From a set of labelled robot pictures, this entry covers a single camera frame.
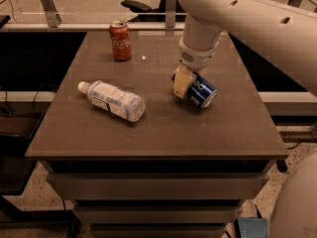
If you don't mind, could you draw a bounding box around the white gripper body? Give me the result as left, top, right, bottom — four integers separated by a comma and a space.
179, 40, 218, 72

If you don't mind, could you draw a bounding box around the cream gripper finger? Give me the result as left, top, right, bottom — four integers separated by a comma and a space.
173, 65, 196, 99

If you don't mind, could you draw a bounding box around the blue pepsi can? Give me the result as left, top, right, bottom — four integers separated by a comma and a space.
183, 73, 217, 109

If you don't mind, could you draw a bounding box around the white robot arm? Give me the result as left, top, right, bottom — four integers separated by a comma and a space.
178, 0, 317, 238

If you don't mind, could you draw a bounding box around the red coca-cola can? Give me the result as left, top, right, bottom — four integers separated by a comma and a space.
109, 20, 132, 61

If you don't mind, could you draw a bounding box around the black office chair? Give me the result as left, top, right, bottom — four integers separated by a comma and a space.
121, 0, 185, 23

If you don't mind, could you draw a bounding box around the clear plastic water bottle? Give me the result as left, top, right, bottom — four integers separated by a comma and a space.
77, 80, 146, 122

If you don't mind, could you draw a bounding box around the grey drawer cabinet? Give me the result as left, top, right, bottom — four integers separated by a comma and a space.
28, 31, 287, 238

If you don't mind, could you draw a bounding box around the blue perforated box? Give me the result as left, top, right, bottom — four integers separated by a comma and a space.
235, 217, 268, 238

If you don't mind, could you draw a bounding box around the middle metal partition bracket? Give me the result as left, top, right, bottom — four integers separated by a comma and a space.
165, 0, 176, 28

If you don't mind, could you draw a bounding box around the black floor cable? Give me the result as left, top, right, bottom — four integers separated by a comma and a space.
275, 139, 311, 174

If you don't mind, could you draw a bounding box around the left metal partition bracket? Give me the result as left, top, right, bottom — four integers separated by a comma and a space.
40, 0, 61, 28

